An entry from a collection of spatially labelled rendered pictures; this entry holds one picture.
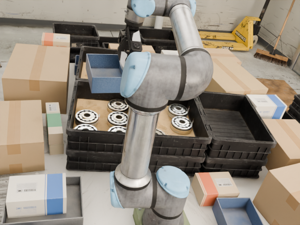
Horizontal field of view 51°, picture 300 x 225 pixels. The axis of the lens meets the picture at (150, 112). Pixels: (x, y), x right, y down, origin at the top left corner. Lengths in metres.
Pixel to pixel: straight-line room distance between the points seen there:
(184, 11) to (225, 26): 4.38
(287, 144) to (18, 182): 1.19
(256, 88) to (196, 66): 1.18
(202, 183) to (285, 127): 0.60
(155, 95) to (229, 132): 0.88
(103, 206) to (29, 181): 0.29
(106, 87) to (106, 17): 3.54
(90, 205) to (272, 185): 0.72
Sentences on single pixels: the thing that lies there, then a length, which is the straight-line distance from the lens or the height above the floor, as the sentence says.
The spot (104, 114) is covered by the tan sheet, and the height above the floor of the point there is 0.83.
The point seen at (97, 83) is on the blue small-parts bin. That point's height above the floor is 1.11.
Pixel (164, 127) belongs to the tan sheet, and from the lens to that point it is 1.52.
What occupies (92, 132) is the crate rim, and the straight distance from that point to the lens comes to 1.26.
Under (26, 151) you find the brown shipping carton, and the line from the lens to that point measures 1.35.
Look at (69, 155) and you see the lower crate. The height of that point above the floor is 0.80.
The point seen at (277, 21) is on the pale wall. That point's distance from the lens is 5.38.
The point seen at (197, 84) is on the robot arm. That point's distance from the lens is 0.79.
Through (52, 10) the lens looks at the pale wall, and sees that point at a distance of 4.64.
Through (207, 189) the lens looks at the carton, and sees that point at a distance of 1.36.
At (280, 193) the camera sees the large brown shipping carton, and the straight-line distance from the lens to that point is 1.37.
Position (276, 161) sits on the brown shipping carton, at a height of 0.78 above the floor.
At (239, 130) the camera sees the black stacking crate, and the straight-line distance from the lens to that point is 1.66.
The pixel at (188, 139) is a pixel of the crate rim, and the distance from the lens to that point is 1.33.
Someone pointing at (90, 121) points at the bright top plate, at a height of 0.86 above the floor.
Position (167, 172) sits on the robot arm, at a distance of 1.06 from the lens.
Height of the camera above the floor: 1.73
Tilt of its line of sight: 34 degrees down
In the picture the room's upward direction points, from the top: 11 degrees clockwise
